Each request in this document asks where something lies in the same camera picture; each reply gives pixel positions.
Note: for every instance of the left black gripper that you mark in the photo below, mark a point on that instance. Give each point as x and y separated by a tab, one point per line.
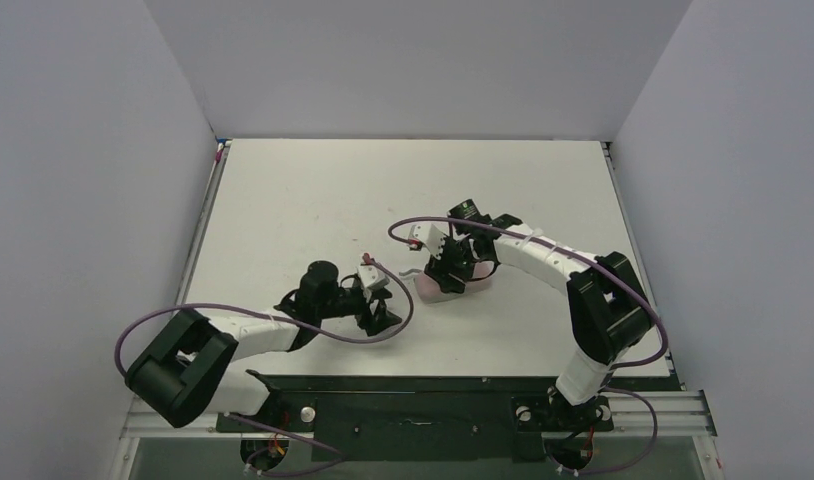
368	307

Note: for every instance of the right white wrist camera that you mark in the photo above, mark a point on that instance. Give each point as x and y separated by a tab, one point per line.
426	236

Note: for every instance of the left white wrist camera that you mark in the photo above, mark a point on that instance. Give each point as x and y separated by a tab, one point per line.
371	278

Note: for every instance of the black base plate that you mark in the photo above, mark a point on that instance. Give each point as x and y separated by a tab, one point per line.
435	419

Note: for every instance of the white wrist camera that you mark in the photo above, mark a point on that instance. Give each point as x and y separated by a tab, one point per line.
426	236
371	278

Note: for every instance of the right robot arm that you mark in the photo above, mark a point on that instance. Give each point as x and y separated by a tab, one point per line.
603	292

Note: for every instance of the pink umbrella case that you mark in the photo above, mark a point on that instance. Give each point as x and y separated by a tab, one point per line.
430	291

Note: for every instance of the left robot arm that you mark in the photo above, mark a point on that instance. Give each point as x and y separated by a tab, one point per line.
184	361

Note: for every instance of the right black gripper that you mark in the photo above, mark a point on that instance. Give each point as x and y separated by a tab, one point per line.
448	266

